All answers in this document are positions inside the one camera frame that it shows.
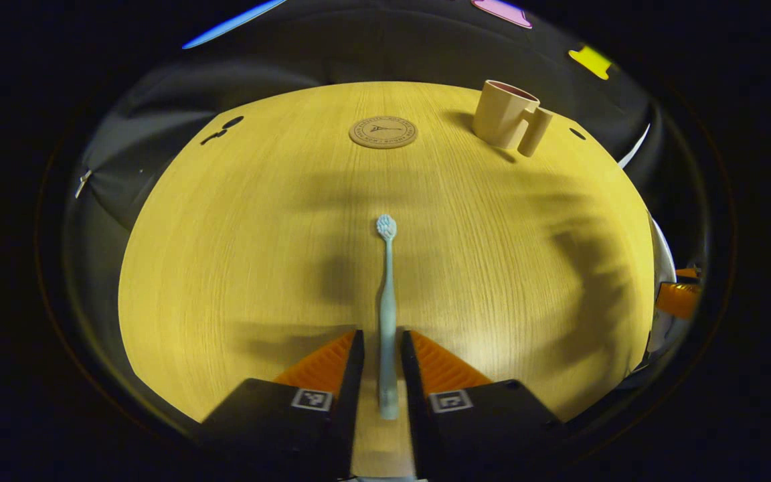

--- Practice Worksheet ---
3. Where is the round cork coaster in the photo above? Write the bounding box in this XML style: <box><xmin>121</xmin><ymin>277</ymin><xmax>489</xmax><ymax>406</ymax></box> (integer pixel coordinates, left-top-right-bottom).
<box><xmin>349</xmin><ymin>116</ymin><xmax>418</xmax><ymax>149</ymax></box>

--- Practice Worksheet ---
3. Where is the beige cup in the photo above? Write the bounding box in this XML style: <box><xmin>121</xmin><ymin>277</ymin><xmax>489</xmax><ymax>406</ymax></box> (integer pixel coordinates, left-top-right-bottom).
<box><xmin>472</xmin><ymin>80</ymin><xmax>553</xmax><ymax>158</ymax></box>

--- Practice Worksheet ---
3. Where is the light blue toothbrush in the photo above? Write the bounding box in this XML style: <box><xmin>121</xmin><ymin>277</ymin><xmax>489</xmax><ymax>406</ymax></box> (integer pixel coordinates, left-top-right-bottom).
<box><xmin>375</xmin><ymin>214</ymin><xmax>401</xmax><ymax>420</ymax></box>

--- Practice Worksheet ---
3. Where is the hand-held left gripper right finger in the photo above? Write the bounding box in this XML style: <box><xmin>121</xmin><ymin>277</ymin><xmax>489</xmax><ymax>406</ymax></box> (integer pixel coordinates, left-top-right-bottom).
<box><xmin>401</xmin><ymin>329</ymin><xmax>568</xmax><ymax>481</ymax></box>

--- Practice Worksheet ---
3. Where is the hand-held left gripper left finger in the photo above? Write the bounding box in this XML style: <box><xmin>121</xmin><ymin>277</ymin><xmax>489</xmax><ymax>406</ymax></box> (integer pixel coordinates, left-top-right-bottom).
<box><xmin>199</xmin><ymin>329</ymin><xmax>366</xmax><ymax>481</ymax></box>

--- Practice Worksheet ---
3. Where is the wooden desktop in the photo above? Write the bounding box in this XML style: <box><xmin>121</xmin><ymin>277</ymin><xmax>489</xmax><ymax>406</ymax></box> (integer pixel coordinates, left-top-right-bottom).
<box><xmin>118</xmin><ymin>80</ymin><xmax>656</xmax><ymax>477</ymax></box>

